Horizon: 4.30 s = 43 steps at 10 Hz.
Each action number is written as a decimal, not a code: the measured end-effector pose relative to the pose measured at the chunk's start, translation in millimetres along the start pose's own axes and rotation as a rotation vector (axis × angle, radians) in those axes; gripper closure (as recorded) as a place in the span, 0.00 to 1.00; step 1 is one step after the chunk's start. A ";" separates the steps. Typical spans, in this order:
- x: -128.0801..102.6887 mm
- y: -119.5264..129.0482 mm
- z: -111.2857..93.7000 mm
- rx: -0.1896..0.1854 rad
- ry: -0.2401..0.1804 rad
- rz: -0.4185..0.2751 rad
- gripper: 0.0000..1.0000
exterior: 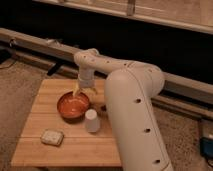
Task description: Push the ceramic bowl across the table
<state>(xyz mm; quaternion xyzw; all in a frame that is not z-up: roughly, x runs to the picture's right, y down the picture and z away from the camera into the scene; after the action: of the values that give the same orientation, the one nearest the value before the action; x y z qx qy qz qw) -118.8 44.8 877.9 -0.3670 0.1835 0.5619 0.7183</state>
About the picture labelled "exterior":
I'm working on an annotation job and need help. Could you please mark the orange ceramic bowl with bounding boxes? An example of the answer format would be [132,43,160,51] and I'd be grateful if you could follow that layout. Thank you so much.
[57,92,90,122]

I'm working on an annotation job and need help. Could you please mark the grey metal floor rail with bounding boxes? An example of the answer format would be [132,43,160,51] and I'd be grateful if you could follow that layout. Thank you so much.
[0,27,213,105]

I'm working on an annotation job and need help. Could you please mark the white paper cup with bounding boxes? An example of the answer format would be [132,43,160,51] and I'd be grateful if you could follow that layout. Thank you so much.
[85,109,100,133]

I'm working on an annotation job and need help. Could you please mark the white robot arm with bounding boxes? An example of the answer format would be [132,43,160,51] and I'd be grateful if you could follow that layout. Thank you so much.
[74,49,174,171]

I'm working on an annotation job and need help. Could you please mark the white green sponge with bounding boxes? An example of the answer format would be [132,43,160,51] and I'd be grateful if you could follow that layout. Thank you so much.
[41,130,64,146]

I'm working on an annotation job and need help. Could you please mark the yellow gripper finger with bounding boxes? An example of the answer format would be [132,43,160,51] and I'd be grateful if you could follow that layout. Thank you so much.
[89,87,98,94]
[73,84,81,97]

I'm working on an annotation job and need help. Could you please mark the blue box on floor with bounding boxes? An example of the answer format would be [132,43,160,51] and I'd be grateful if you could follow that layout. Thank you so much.
[200,136,213,159]

